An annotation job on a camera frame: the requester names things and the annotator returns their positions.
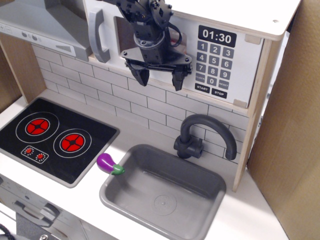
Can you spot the white microwave door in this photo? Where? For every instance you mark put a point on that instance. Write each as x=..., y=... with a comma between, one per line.
x=224, y=60

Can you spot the grey microwave door handle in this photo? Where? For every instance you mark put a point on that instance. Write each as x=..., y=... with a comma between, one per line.
x=95, y=19

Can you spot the grey oven door handle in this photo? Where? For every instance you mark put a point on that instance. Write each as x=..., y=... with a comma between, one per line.
x=43, y=217

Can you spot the grey plastic sink basin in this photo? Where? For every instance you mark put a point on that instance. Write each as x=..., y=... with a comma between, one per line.
x=167, y=194

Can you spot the purple toy eggplant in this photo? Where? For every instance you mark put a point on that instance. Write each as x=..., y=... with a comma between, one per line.
x=105, y=163

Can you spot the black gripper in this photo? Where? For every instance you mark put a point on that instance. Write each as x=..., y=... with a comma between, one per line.
x=159, y=56

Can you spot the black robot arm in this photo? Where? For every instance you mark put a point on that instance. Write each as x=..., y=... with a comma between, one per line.
x=149, y=19

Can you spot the brown cardboard panel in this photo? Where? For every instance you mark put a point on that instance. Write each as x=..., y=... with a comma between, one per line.
x=285, y=158

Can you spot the black toy stovetop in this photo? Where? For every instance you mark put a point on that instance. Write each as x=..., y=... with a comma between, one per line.
x=55, y=141

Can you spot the dark grey toy faucet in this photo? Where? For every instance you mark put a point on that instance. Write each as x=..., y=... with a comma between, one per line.
x=190, y=142

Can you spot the wooden toy microwave cabinet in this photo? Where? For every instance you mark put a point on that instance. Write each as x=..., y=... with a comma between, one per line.
x=159, y=107

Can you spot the grey toy oven front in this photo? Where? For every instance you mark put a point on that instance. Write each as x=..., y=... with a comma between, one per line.
x=66, y=227

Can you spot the grey range hood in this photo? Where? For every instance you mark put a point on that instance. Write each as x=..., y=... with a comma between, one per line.
x=47, y=23

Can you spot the red white toy food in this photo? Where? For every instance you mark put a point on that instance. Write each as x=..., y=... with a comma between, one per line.
x=182, y=47

